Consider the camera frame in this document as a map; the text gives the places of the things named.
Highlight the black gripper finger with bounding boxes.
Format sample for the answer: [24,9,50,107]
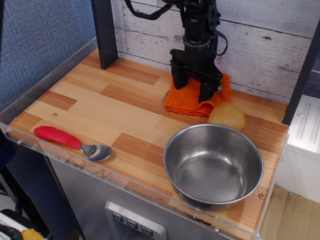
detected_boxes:
[171,66,189,90]
[198,82,215,103]

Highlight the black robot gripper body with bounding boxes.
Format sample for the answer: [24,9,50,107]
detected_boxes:
[170,42,223,87]

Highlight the orange cloth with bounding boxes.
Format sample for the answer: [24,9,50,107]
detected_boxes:
[165,75,232,117]

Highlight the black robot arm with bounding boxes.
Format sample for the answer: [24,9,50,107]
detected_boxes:
[164,0,225,103]

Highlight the stainless steel pot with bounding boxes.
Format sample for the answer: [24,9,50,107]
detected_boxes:
[163,123,264,211]

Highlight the white side cabinet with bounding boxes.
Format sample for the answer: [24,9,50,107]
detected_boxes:
[275,95,320,203]

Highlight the silver button control panel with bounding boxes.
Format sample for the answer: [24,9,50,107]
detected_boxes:
[104,200,167,240]

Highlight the clear acrylic front guard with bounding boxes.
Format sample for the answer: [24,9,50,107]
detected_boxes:
[0,121,266,240]

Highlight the yellow object bottom left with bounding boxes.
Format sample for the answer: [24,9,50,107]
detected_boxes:
[21,228,45,240]

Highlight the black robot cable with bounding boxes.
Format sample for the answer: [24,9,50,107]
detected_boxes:
[124,0,229,57]

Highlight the dark left vertical post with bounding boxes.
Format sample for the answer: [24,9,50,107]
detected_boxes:
[91,0,118,70]

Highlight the dark vertical post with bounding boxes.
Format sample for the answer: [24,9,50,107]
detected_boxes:
[282,22,320,126]
[91,0,118,70]

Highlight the dark right vertical post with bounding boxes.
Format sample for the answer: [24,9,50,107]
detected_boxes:
[282,22,320,126]

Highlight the red handled metal spoon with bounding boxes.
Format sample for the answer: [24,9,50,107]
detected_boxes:
[34,126,112,162]

